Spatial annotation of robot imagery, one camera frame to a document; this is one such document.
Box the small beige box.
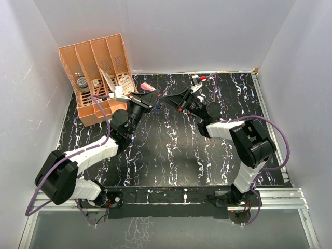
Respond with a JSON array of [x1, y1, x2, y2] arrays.
[[92, 79, 102, 88]]

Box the orange plastic file organizer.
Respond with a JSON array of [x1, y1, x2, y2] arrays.
[[59, 34, 133, 126]]

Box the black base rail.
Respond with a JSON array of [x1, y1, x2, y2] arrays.
[[107, 186, 235, 219]]

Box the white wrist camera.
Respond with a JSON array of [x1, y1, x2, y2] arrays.
[[191, 74, 206, 92], [108, 86, 130, 102]]

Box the white paper card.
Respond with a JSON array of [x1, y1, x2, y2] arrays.
[[100, 69, 116, 92]]

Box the pink strap keyring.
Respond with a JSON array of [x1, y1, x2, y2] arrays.
[[140, 82, 156, 91]]

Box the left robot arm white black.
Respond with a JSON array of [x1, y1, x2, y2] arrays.
[[35, 86, 159, 207]]

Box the white label packet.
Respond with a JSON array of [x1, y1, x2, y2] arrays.
[[119, 74, 136, 95]]

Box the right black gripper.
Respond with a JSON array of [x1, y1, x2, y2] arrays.
[[160, 87, 206, 120]]

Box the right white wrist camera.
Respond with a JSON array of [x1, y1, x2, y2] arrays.
[[191, 74, 206, 92]]

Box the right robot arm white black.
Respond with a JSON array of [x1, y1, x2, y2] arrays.
[[160, 88, 276, 206]]

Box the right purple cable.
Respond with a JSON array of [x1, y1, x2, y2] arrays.
[[201, 72, 291, 226]]

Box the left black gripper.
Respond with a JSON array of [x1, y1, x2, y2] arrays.
[[127, 90, 160, 135]]

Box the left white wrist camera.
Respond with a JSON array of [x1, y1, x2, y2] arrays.
[[108, 86, 130, 102]]

